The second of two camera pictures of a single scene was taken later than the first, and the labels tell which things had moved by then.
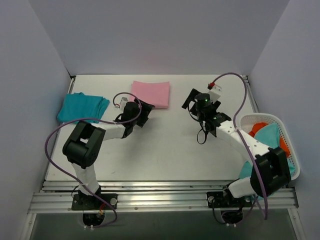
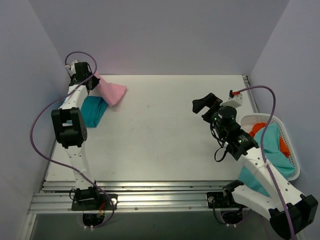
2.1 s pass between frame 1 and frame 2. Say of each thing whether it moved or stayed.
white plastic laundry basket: stayed
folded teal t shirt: stayed
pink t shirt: moved
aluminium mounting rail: stayed
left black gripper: moved
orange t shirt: stayed
